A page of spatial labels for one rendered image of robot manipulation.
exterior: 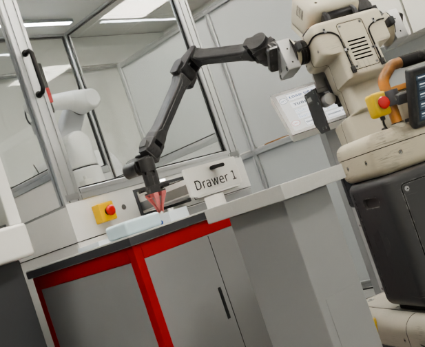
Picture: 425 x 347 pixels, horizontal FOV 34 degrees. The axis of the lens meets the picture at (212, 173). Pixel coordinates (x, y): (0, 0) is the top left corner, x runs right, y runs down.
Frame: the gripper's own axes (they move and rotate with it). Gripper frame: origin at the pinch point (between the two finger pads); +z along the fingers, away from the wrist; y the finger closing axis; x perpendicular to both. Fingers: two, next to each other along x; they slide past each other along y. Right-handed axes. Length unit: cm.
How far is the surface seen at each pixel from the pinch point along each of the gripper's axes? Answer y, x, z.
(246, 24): -171, -112, -104
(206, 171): -21.7, 4.4, -9.2
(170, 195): -10.4, -6.9, -4.6
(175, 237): 22.5, 40.8, 10.2
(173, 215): 1.1, 9.1, 3.2
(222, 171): -30.5, 2.8, -8.0
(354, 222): -119, -23, 31
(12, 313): 65, 7, 18
